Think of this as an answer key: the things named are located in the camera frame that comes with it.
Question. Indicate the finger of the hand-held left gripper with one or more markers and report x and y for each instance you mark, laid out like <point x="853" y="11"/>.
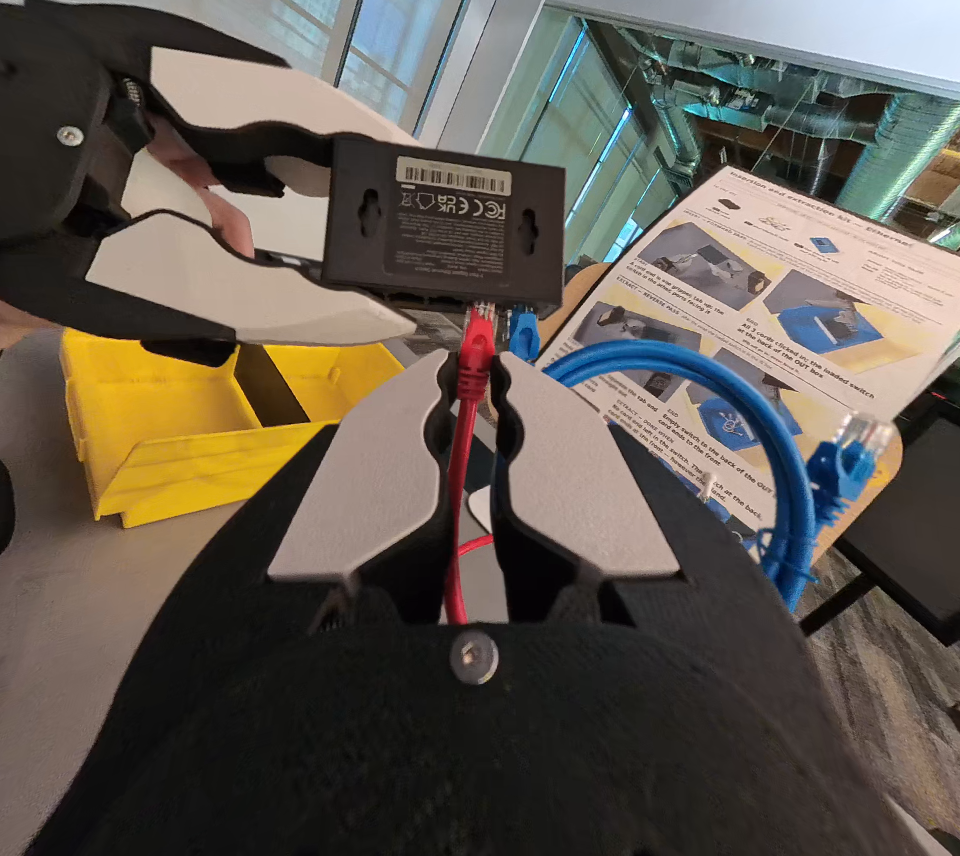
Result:
<point x="195" y="287"/>
<point x="285" y="99"/>

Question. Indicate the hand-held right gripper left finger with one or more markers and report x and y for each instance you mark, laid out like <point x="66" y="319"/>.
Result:
<point x="353" y="496"/>

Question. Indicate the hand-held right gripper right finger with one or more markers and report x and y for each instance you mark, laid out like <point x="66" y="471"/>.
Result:
<point x="593" y="496"/>

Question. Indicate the yellow plastic bin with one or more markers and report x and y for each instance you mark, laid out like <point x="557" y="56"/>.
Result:
<point x="150" y="436"/>

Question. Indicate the black ethernet port box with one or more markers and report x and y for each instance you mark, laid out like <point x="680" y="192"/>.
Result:
<point x="450" y="234"/>

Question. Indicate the person's left hand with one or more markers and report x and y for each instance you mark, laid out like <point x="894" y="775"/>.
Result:
<point x="203" y="182"/>

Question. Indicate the printed instruction sheet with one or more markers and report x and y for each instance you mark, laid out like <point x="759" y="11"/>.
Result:
<point x="780" y="287"/>

